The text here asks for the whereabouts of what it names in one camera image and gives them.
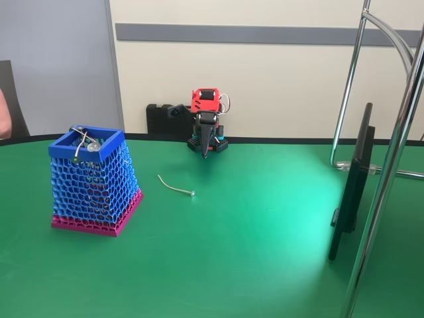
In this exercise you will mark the clear plastic clip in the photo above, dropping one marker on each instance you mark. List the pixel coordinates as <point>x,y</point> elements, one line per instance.
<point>342,165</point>
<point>373,169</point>

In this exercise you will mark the white LED light panel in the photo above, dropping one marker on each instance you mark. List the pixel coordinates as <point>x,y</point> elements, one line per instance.
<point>352,185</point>

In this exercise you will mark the chrome tube stand frame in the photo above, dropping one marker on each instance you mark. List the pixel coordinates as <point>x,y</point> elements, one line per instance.
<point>351,73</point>

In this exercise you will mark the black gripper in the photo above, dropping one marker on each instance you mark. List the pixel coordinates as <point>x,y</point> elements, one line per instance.
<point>205,128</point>

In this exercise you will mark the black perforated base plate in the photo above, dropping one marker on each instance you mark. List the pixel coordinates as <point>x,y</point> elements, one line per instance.
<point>193,145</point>

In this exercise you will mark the black plastic case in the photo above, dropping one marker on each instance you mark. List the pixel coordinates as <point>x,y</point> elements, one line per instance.
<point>157,119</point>

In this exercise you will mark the blue and pink mesh basket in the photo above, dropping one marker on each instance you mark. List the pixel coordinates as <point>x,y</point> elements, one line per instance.
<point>96,192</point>

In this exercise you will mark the thick chrome pole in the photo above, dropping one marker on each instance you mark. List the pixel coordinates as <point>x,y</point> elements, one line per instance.
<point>381,198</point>

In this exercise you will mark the grey wall rail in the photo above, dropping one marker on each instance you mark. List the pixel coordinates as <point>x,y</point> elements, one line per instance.
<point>232,34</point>

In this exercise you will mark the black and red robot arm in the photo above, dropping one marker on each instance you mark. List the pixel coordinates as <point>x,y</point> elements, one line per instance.
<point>195,104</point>

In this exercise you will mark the green table cloth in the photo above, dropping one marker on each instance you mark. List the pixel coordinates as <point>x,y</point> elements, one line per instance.
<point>232,248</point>

